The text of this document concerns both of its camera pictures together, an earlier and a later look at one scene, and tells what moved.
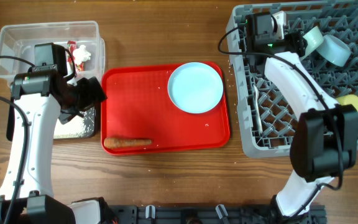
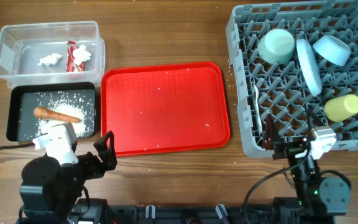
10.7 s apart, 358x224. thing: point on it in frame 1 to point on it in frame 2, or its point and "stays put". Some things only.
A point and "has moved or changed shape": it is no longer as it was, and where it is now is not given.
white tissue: x=81 y=55 stays put
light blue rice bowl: x=334 y=50 stays put
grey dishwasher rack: x=266 y=122 stays put
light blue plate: x=195 y=88 to x=309 y=66
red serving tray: x=135 y=104 stays put
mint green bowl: x=314 y=40 has moved or changed shape
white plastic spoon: x=259 y=122 stays put
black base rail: x=210 y=214 stays put
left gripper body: x=81 y=101 to x=88 y=167
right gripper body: x=294 y=43 to x=288 y=150
